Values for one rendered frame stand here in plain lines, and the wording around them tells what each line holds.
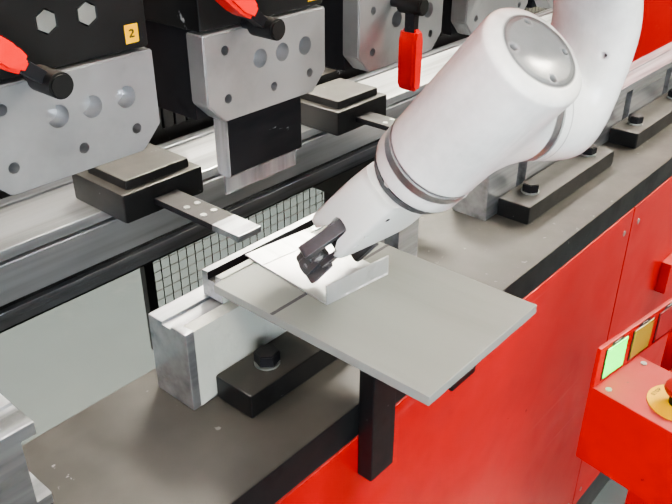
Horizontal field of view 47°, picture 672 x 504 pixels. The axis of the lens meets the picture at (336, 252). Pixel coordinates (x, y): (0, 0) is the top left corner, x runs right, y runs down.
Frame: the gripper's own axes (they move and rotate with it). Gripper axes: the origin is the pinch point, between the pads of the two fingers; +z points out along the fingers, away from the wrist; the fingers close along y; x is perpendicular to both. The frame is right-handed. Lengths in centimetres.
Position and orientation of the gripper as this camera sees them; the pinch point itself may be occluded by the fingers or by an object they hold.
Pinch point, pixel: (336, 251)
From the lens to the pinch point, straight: 77.4
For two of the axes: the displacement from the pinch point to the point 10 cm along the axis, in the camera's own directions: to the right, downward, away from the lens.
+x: 5.2, 8.4, -1.7
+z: -4.4, 4.3, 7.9
